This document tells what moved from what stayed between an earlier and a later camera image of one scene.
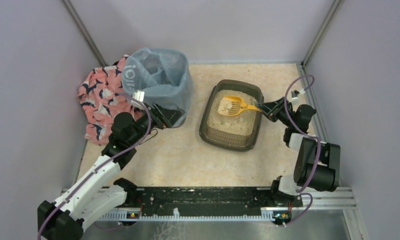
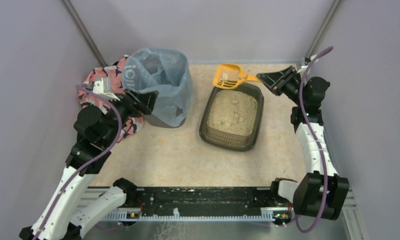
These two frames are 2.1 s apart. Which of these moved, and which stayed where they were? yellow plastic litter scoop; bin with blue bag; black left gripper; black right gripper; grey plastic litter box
Moved: yellow plastic litter scoop; black left gripper; black right gripper
Stayed: grey plastic litter box; bin with blue bag
